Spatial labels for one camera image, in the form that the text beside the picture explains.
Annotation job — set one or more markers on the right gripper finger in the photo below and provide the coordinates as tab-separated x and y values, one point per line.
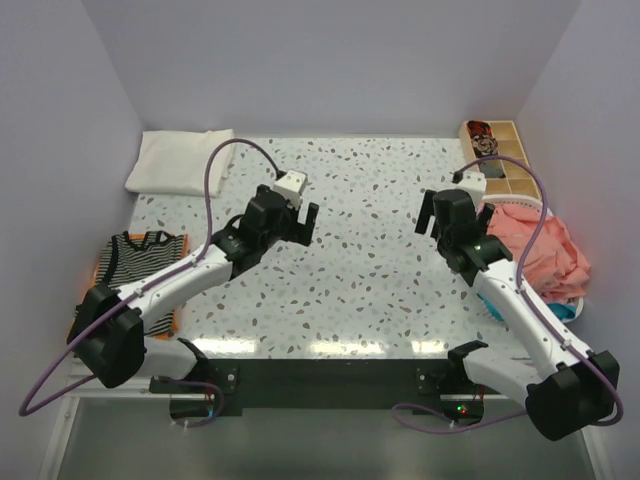
484	217
425	213

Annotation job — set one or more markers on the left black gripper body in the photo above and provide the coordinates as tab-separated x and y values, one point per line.
289	213

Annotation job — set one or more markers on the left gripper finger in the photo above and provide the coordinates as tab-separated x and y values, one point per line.
311	214
300	233

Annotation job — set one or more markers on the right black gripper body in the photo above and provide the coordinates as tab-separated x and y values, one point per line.
443	241

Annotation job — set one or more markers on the salmon pink t shirt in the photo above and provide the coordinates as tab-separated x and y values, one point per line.
545	250

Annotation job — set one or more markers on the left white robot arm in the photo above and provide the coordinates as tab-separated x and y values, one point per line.
109	332

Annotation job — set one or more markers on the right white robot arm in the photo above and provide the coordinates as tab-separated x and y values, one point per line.
567	385

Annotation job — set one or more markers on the white laundry basket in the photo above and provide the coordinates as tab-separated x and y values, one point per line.
515	200

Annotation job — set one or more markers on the rolled dark socks in organizer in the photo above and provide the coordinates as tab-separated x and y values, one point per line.
483	142

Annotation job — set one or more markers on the folded orange t shirt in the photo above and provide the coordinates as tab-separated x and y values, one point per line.
182	245

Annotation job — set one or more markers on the folded white t shirt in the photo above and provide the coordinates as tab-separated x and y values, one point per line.
173	162

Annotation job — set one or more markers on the blue garment in basket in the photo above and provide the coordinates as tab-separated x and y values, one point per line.
565	312

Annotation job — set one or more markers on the black white striped shirt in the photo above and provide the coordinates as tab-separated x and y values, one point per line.
125	260

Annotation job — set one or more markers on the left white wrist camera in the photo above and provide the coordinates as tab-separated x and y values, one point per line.
291	187

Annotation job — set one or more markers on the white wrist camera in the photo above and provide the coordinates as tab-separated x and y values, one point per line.
291	187
473	183

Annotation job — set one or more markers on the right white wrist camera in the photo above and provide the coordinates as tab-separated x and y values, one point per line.
473	183

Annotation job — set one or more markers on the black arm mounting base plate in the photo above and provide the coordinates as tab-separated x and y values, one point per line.
236	385

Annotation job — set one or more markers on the aluminium rail frame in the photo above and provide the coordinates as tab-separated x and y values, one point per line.
135	388

